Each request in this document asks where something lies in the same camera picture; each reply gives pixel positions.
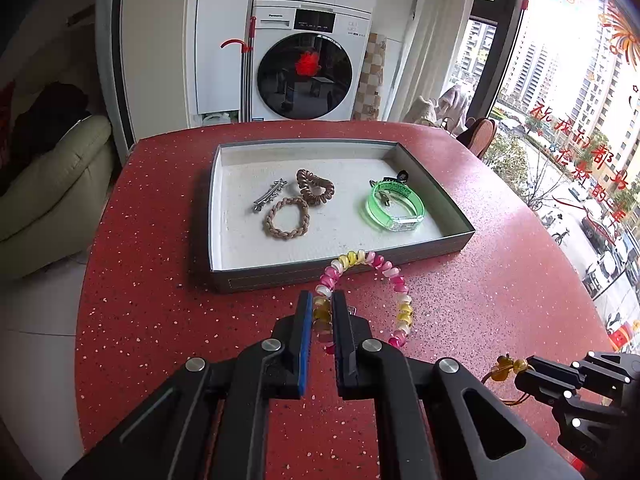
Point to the dark clothing pile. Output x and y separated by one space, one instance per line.
50 115

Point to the white curtain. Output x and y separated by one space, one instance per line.
430 35

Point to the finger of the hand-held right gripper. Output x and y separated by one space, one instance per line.
550 375
600 425

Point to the white plush blanket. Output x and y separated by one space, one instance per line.
455 102

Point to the brown chair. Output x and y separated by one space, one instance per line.
480 135

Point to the white tall cabinet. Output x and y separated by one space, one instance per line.
215 35

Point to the black claw hair clip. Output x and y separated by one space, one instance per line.
402 175

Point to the red lettering window decal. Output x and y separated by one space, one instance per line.
542 115

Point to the long silver hair clip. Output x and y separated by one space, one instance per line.
270 195

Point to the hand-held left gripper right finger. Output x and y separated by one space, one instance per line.
342 340

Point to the firework window decal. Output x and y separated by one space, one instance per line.
625 35

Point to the checkered hanging cloth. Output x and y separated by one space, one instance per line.
370 75

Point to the grey shallow tray box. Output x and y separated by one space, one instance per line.
325 240

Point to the white washing machine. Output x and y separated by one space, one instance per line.
270 20

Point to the cream leather sofa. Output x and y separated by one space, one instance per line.
50 185

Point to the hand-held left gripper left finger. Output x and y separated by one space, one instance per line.
304 340

